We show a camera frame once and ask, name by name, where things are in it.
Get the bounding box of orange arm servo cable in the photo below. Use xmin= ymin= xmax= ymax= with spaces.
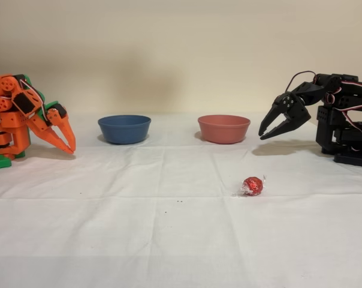
xmin=16 ymin=74 xmax=47 ymax=121

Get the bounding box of white tablecloth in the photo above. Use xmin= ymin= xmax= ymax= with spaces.
xmin=0 ymin=112 xmax=362 ymax=288

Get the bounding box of red bowl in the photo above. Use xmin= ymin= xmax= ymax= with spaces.
xmin=197 ymin=114 xmax=251 ymax=145

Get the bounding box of blue bowl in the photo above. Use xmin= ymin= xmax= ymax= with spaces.
xmin=97 ymin=115 xmax=152 ymax=145

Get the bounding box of red candy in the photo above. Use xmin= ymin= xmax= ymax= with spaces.
xmin=232 ymin=175 xmax=267 ymax=198

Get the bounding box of black arm servo cable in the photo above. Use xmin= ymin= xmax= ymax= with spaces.
xmin=285 ymin=70 xmax=318 ymax=92

